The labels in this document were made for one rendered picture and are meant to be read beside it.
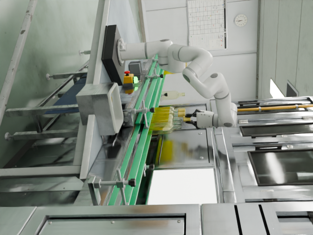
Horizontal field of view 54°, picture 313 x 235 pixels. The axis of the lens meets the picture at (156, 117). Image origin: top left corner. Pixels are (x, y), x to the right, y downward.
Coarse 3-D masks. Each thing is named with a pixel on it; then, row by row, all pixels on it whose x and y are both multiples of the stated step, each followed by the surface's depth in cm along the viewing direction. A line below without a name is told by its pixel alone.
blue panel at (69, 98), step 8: (80, 80) 241; (72, 88) 225; (80, 88) 223; (64, 96) 211; (72, 96) 209; (56, 104) 198; (64, 104) 196; (48, 112) 187; (56, 112) 185; (64, 112) 184
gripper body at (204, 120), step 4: (200, 112) 183; (204, 112) 183; (208, 112) 182; (212, 112) 182; (200, 116) 183; (204, 116) 182; (208, 116) 181; (212, 116) 181; (200, 120) 184; (204, 120) 183; (208, 120) 182; (212, 120) 180; (200, 124) 185; (204, 124) 184; (208, 124) 183; (212, 124) 181
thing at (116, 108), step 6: (114, 84) 156; (114, 90) 162; (108, 96) 147; (114, 96) 163; (114, 102) 164; (120, 102) 164; (114, 108) 166; (120, 108) 166; (114, 114) 167; (120, 114) 167; (114, 120) 151; (120, 120) 167; (114, 126) 152; (120, 126) 161
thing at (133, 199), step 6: (162, 78) 277; (162, 84) 262; (156, 102) 227; (150, 138) 178; (144, 150) 167; (144, 156) 161; (144, 162) 156; (138, 168) 151; (138, 174) 147; (138, 180) 142; (138, 186) 139; (132, 192) 135; (132, 198) 132; (132, 204) 128
